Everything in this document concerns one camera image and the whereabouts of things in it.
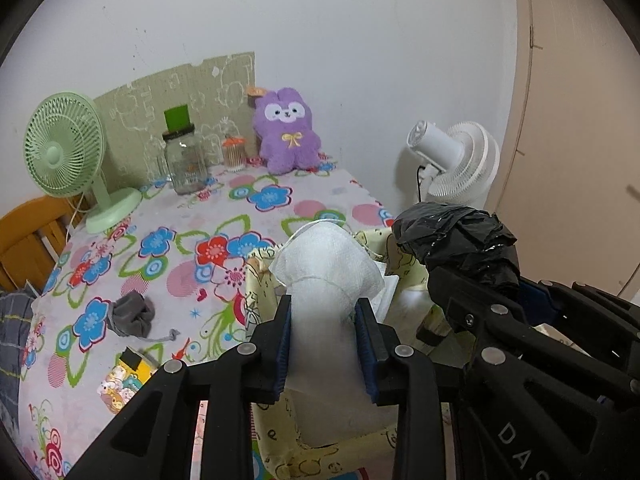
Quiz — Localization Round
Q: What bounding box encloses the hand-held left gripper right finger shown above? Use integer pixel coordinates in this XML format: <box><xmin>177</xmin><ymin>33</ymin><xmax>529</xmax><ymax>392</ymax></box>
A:
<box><xmin>354</xmin><ymin>299</ymin><xmax>466</xmax><ymax>480</ymax></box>

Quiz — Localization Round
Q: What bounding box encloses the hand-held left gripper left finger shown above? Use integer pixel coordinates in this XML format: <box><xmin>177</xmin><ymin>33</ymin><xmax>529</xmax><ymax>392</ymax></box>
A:
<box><xmin>65</xmin><ymin>294</ymin><xmax>293</xmax><ymax>480</ymax></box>

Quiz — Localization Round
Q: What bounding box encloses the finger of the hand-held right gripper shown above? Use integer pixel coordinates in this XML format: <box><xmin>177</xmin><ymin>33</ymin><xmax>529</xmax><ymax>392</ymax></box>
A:
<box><xmin>520</xmin><ymin>279</ymin><xmax>640</xmax><ymax>347</ymax></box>
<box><xmin>417</xmin><ymin>266</ymin><xmax>532</xmax><ymax>367</ymax></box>

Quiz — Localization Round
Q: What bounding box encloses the yellow patterned box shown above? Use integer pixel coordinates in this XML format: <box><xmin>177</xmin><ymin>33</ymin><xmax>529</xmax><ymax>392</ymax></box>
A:
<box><xmin>245</xmin><ymin>227</ymin><xmax>453</xmax><ymax>480</ymax></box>

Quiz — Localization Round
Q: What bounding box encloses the black plastic bag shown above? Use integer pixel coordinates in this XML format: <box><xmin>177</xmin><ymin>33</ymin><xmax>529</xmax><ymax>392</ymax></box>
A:
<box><xmin>392</xmin><ymin>201</ymin><xmax>521</xmax><ymax>303</ymax></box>

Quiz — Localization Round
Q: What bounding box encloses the grey drawstring pouch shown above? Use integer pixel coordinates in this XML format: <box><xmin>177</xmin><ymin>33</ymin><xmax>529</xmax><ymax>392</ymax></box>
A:
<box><xmin>106</xmin><ymin>292</ymin><xmax>182</xmax><ymax>345</ymax></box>

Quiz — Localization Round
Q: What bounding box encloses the cartoon print pouch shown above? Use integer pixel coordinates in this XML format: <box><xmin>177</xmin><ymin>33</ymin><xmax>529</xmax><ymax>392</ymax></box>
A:
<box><xmin>97</xmin><ymin>365</ymin><xmax>147</xmax><ymax>415</ymax></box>

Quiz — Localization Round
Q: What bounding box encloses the white flat packet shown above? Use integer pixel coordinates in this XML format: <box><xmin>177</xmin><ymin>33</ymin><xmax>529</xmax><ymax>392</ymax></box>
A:
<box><xmin>367</xmin><ymin>257</ymin><xmax>402</xmax><ymax>326</ymax></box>

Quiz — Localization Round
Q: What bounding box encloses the small yellow black item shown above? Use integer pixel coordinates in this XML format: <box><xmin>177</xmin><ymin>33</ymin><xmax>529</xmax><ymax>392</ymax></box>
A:
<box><xmin>117</xmin><ymin>347</ymin><xmax>154</xmax><ymax>386</ymax></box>

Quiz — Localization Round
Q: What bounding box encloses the white standing fan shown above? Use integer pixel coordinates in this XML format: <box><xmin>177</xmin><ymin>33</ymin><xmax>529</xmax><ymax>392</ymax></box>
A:
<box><xmin>406</xmin><ymin>120</ymin><xmax>501</xmax><ymax>211</ymax></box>

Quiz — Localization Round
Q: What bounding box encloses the floral tablecloth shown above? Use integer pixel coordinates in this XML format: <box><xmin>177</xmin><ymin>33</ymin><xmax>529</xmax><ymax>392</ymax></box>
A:
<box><xmin>15</xmin><ymin>162</ymin><xmax>401</xmax><ymax>480</ymax></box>

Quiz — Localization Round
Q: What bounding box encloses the beige door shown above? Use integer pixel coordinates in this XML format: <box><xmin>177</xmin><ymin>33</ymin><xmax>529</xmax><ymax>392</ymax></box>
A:
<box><xmin>480</xmin><ymin>0</ymin><xmax>640</xmax><ymax>306</ymax></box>

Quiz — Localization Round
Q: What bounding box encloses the small orange-lidded swab jar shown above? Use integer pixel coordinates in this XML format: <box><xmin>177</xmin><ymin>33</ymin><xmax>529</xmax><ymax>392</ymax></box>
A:
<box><xmin>222</xmin><ymin>136</ymin><xmax>247</xmax><ymax>171</ymax></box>

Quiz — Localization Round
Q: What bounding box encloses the glass jar with green lid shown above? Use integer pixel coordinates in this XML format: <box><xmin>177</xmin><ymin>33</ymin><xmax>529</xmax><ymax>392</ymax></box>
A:
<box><xmin>157</xmin><ymin>104</ymin><xmax>211</xmax><ymax>196</ymax></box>

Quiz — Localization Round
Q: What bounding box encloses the purple plush bunny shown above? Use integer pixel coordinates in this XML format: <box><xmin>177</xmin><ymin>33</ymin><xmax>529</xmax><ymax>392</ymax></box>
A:
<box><xmin>246</xmin><ymin>86</ymin><xmax>322</xmax><ymax>175</ymax></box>

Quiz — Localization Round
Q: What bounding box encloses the plaid blanket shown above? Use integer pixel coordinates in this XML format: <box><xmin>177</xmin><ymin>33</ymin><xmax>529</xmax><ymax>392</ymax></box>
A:
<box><xmin>0</xmin><ymin>290</ymin><xmax>37</xmax><ymax>401</ymax></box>

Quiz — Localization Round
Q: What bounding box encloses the wooden chair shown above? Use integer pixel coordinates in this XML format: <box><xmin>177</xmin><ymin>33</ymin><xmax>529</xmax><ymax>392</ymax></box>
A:
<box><xmin>0</xmin><ymin>195</ymin><xmax>87</xmax><ymax>293</ymax></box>

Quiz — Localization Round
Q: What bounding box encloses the green patterned cardboard board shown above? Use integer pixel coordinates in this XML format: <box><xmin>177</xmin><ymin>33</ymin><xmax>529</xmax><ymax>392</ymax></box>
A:
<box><xmin>92</xmin><ymin>51</ymin><xmax>257</xmax><ymax>184</ymax></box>

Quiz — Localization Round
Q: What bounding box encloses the green desk fan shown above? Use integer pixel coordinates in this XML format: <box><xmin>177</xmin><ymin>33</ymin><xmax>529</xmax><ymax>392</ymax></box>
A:
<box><xmin>25</xmin><ymin>91</ymin><xmax>143</xmax><ymax>234</ymax></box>

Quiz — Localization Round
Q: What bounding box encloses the green desk fan cable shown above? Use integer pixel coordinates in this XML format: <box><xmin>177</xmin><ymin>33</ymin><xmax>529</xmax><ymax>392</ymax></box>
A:
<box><xmin>64</xmin><ymin>194</ymin><xmax>87</xmax><ymax>242</ymax></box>

